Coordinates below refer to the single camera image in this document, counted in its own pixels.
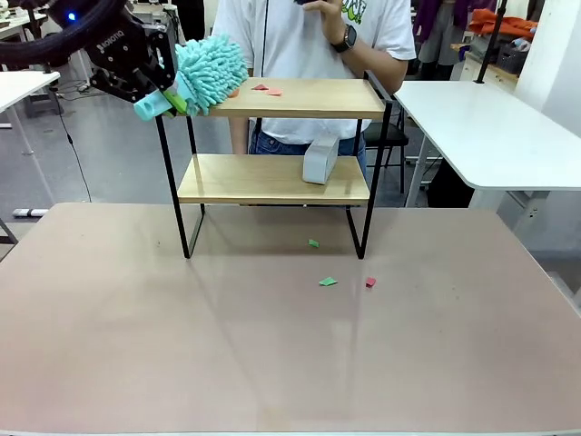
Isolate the background person in purple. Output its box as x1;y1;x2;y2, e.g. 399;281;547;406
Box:
409;0;498;65

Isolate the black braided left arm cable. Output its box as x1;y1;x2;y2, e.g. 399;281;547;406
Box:
0;0;120;68

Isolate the two-tier wooden black-frame shelf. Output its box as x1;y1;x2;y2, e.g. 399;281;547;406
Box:
153;70;394;262

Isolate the person's left forearm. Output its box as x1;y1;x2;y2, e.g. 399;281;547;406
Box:
338;34;410;94

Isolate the person in white t-shirt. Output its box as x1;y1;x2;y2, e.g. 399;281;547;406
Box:
211;0;418;158

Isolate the white digital clock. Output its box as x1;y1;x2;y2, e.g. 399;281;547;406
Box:
301;134;340;186

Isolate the black floor cable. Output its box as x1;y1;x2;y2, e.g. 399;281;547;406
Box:
48;84;93;203

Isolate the thin black cord on shirt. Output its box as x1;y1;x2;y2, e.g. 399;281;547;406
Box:
259;0;270;79

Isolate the black stand pole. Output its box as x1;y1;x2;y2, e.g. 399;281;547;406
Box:
473;0;510;85

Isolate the orange cloth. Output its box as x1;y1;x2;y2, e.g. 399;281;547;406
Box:
468;7;539;40

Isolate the dark wire basket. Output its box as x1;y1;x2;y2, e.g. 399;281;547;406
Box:
496;37;533;74

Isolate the teal chenille duster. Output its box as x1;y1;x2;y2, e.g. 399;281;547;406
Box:
133;37;251;124

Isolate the small white side table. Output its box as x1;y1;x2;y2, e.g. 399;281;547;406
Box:
0;70;62;158

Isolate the person's right forearm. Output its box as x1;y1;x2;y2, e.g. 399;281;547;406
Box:
230;118;252;156

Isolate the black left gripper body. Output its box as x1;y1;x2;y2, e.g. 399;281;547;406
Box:
46;0;154;94

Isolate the person's left hand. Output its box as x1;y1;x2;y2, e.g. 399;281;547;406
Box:
301;0;350;45

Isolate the black wrist watch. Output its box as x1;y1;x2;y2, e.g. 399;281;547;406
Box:
330;24;360;55

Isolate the large white side table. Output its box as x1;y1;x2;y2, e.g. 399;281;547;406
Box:
392;80;581;214

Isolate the black folding chair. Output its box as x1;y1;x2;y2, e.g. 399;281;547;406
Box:
361;97;410;195

